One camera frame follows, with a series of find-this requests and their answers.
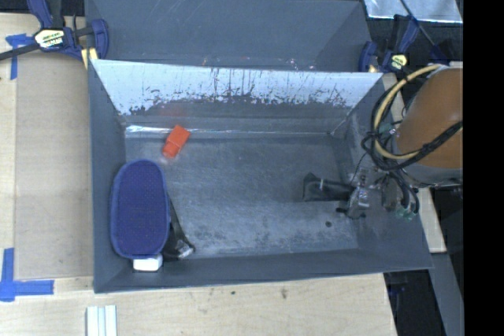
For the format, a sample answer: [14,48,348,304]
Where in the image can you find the white block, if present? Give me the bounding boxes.
[132,253,164,272]

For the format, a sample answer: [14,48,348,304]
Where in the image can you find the black strap with clear buckle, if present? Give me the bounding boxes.
[161,197,196,262]

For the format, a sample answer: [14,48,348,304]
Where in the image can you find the blue oval case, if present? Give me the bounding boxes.
[109,158,172,260]

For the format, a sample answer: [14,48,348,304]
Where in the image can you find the grey metal bin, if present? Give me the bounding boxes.
[83,0,435,294]

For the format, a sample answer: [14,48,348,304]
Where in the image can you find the black pouch with white band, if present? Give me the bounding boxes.
[302,172,355,204]

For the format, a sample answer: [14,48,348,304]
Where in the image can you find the orange-red block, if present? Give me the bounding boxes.
[161,124,192,160]

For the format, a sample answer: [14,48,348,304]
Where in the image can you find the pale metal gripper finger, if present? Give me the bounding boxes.
[347,168,374,190]
[335,188,373,219]

